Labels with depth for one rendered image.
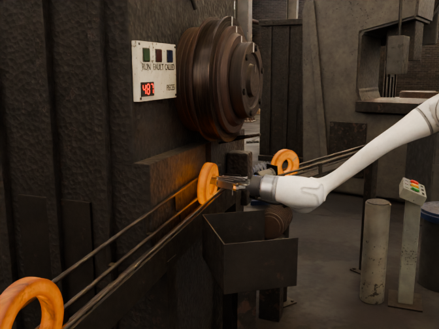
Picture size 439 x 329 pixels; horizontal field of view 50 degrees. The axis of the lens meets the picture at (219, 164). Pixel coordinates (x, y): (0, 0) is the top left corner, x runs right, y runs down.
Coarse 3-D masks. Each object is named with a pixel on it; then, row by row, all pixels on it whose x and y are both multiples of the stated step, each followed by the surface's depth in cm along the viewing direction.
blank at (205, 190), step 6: (204, 168) 167; (210, 168) 167; (216, 168) 174; (204, 174) 165; (210, 174) 168; (216, 174) 175; (198, 180) 165; (204, 180) 165; (198, 186) 165; (204, 186) 164; (210, 186) 175; (198, 192) 166; (204, 192) 165; (210, 192) 173; (198, 198) 167; (204, 198) 166
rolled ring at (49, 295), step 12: (12, 288) 86; (24, 288) 86; (36, 288) 89; (48, 288) 93; (0, 300) 84; (12, 300) 84; (24, 300) 86; (48, 300) 94; (60, 300) 97; (0, 312) 82; (12, 312) 84; (48, 312) 95; (60, 312) 97; (0, 324) 81; (48, 324) 95; (60, 324) 97
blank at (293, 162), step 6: (282, 150) 223; (288, 150) 223; (276, 156) 221; (282, 156) 221; (288, 156) 223; (294, 156) 226; (276, 162) 220; (282, 162) 222; (288, 162) 228; (294, 162) 226; (288, 168) 228; (294, 168) 227; (288, 174) 225
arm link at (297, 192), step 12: (288, 180) 158; (300, 180) 158; (312, 180) 158; (276, 192) 159; (288, 192) 157; (300, 192) 156; (312, 192) 155; (288, 204) 160; (300, 204) 158; (312, 204) 157
